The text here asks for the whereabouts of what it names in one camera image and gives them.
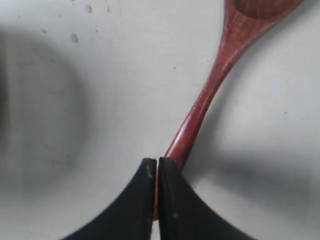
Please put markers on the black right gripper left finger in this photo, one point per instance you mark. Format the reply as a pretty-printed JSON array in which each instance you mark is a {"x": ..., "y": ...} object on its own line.
[{"x": 130, "y": 215}]

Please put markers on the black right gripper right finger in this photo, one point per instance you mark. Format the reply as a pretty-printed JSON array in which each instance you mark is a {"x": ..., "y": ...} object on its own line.
[{"x": 183, "y": 215}]

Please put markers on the dark wooden spoon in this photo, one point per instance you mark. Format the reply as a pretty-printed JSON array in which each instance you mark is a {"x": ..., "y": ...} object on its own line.
[{"x": 244, "y": 22}]

